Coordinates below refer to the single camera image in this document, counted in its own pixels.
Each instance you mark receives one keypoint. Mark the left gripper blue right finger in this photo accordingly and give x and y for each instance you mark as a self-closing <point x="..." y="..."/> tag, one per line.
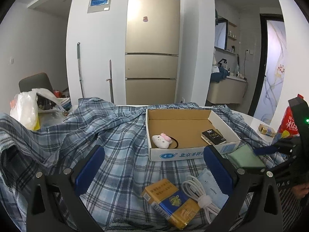
<point x="220" y="168"/>

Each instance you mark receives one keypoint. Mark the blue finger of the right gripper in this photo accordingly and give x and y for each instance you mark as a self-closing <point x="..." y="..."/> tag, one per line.
<point x="265" y="150"/>

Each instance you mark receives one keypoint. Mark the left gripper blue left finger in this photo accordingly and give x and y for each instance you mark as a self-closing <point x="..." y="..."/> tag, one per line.
<point x="86" y="169"/>

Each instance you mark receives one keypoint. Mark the black Face tissue pack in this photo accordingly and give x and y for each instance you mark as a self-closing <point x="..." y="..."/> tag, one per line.
<point x="212" y="137"/>

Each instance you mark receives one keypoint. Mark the light blue wipes pack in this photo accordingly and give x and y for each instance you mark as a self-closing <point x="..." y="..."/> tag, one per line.
<point x="212" y="189"/>

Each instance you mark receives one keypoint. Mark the person's right hand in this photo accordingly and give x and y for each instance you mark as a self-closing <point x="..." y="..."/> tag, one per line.
<point x="300" y="191"/>

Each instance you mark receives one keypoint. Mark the small gold box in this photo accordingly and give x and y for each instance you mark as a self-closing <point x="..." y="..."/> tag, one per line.
<point x="266" y="130"/>

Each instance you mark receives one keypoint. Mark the blue plaid cloth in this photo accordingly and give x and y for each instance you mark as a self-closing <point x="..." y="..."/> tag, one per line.
<point x="114" y="197"/>

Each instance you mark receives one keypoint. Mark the red iced tea bottle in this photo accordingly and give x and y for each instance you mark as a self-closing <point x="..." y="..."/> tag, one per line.
<point x="294" y="121"/>

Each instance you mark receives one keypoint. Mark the striped grey cloth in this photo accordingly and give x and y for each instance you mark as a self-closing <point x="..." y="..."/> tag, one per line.
<point x="291" y="209"/>

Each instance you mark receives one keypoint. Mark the yellow blue cigarette pack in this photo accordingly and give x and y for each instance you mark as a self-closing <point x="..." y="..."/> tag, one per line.
<point x="171" y="203"/>

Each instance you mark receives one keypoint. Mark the open white cardboard box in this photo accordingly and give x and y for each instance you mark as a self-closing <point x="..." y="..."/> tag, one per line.
<point x="185" y="128"/>

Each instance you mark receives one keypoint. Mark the beige vanity cabinet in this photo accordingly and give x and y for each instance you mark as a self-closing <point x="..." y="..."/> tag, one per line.
<point x="228" y="91"/>

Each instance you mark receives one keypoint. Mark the white plastic bag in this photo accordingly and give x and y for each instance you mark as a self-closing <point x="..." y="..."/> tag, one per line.
<point x="37" y="108"/>

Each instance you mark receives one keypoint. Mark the grey chair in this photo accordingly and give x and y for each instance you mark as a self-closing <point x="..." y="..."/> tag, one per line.
<point x="39" y="80"/>

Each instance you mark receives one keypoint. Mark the bathroom mirror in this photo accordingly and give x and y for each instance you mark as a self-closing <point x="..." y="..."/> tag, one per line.
<point x="221" y="30"/>

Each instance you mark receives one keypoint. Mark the beige refrigerator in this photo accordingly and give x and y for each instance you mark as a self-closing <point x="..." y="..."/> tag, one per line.
<point x="152" y="51"/>

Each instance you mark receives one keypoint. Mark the dark broom handle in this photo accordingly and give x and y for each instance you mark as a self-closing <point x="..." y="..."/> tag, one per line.
<point x="110" y="80"/>

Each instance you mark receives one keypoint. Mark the grey mop handle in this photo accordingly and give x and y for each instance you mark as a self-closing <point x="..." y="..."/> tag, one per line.
<point x="79" y="68"/>

